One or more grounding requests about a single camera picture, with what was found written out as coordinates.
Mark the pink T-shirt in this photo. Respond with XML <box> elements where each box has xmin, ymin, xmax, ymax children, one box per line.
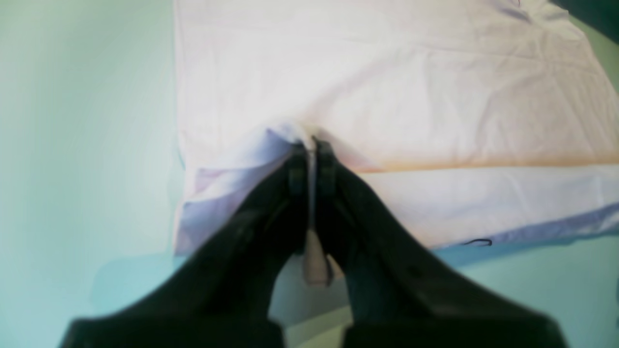
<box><xmin>173</xmin><ymin>0</ymin><xmax>619</xmax><ymax>255</ymax></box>

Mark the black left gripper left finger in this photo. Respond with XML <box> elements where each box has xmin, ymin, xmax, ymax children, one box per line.
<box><xmin>60</xmin><ymin>145</ymin><xmax>308</xmax><ymax>348</ymax></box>

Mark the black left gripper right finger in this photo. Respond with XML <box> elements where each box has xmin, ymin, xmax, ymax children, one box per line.
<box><xmin>312</xmin><ymin>140</ymin><xmax>567</xmax><ymax>348</ymax></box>

